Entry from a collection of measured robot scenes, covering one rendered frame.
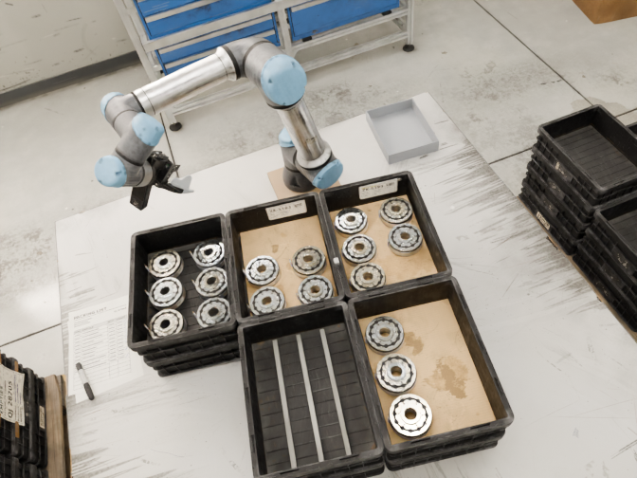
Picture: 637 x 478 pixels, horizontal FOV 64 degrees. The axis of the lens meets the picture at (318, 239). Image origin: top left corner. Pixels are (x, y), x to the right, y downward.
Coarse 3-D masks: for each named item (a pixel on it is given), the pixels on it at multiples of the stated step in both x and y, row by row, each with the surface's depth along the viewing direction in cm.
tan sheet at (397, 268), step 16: (368, 208) 166; (368, 224) 162; (416, 224) 160; (384, 240) 158; (384, 256) 154; (400, 256) 154; (416, 256) 153; (400, 272) 150; (416, 272) 150; (432, 272) 149
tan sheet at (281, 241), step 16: (288, 224) 166; (304, 224) 165; (256, 240) 164; (272, 240) 163; (288, 240) 162; (304, 240) 162; (320, 240) 161; (256, 256) 160; (272, 256) 159; (288, 256) 159; (288, 272) 155; (288, 288) 152; (288, 304) 149
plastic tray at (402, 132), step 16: (368, 112) 206; (384, 112) 208; (400, 112) 209; (416, 112) 206; (384, 128) 205; (400, 128) 204; (416, 128) 203; (384, 144) 200; (400, 144) 199; (416, 144) 197; (432, 144) 191; (400, 160) 194
